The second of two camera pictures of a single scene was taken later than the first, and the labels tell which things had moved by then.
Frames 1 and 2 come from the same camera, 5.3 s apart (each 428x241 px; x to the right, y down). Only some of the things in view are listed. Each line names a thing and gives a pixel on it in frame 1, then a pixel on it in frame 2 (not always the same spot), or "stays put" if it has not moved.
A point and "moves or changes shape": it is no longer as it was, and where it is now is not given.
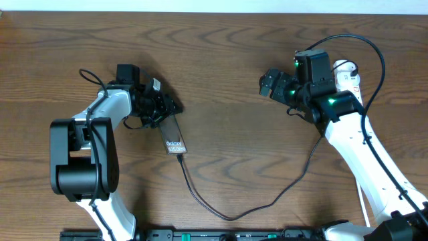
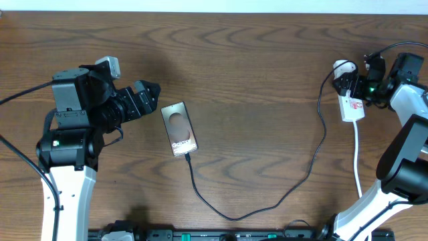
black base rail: (202, 235) stays put
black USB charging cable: (257, 209) to (295, 190)
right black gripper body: (285, 90) to (362, 89)
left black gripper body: (162, 108) to (133, 108)
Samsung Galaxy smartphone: (172, 137) moves or changes shape
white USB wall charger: (343, 73) stays put
